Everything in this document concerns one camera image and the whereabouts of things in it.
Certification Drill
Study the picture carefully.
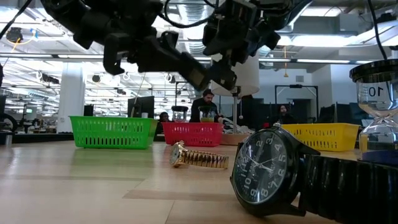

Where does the white lamp cord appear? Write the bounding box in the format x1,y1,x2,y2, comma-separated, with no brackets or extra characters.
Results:
222,117,249,135

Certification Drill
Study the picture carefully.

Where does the black wristwatch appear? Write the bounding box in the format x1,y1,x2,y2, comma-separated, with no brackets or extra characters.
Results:
229,123,398,224

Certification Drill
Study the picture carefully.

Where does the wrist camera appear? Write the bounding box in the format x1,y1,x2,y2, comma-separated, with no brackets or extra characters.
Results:
103,32,131,76
217,0,259,29

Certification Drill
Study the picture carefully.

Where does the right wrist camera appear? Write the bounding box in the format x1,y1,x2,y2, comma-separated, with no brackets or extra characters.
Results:
217,0,259,29

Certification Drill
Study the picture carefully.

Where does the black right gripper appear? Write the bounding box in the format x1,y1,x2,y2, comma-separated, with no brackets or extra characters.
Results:
203,18,280,91

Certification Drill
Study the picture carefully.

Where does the green plastic basket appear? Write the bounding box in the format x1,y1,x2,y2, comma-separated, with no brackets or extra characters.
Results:
68,115,159,149

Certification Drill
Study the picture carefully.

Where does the gold metal wristwatch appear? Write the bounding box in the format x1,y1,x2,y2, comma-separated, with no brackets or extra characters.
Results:
169,140,230,170

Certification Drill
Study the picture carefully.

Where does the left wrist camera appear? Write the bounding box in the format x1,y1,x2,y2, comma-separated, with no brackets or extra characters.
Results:
103,32,131,76

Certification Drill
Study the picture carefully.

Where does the thin black hanging cable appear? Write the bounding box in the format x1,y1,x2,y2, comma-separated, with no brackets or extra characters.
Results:
368,0,389,60

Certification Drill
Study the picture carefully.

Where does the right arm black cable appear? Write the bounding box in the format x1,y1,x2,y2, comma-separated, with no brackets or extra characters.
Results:
163,0,218,29

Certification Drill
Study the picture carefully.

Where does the yellow plastic basket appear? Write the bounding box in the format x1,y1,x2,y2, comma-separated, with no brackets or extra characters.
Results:
281,123,361,152

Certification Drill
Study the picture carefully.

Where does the black metal stand frame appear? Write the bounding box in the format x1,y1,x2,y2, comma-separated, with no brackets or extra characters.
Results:
274,83,320,124

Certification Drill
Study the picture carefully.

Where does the black computer monitor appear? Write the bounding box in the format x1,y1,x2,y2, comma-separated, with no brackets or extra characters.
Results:
127,95,155,119

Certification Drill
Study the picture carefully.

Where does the purple sand hourglass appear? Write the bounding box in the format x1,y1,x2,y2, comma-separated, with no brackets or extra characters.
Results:
349,58,398,166

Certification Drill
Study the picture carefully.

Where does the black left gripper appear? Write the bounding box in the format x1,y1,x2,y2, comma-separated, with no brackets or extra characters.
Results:
130,30,212,91

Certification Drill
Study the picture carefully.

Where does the red plastic basket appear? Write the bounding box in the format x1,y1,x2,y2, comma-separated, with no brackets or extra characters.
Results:
161,121,224,147

